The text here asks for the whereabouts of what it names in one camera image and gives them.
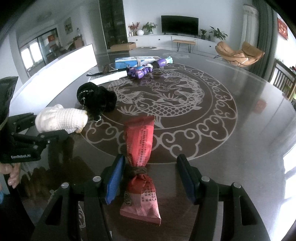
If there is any white knitted sock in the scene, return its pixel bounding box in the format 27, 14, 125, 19
35, 104, 88, 133

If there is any black fabric bundle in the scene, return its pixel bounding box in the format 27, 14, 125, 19
76, 82, 117, 122

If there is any red snack packet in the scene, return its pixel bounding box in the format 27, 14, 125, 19
120, 115, 162, 225

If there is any white lotion bottle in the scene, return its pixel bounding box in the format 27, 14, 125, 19
88, 70, 127, 85

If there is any blue white box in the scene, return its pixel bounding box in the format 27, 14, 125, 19
114, 56, 160, 69

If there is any person left hand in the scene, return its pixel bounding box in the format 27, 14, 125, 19
0, 163, 21, 189

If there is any white storage box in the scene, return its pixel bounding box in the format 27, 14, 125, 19
9, 44, 97, 116

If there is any cardboard box on floor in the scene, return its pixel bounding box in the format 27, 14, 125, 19
110, 42, 137, 52

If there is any purple bottle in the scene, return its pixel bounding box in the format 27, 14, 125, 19
151, 56, 173, 69

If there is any red flowers white vase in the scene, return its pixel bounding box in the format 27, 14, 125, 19
128, 22, 144, 36

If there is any dark glass cabinet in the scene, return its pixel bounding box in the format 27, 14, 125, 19
99, 0, 127, 49

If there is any dark wooden chair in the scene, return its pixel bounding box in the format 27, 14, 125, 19
269, 59, 295, 102

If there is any green potted plant left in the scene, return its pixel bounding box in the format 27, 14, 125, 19
142, 22, 158, 35

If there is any green potted plant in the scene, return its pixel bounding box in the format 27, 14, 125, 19
210, 26, 228, 41
142, 22, 158, 35

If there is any orange lounge chair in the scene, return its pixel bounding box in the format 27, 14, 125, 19
215, 41, 265, 67

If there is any wooden bench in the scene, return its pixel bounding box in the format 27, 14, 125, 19
173, 39, 196, 53

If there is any black television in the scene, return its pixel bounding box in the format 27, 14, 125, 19
161, 15, 199, 36

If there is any white tv cabinet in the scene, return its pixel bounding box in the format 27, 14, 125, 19
127, 35, 217, 55

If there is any green potted plant right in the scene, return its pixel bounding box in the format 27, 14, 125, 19
210, 26, 228, 41

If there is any white standing air conditioner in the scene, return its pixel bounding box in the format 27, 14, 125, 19
241, 4, 259, 47

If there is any grey curtain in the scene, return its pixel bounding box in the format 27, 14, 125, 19
251, 1, 278, 81

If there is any red wall hanging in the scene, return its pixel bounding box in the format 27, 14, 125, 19
277, 18, 288, 40

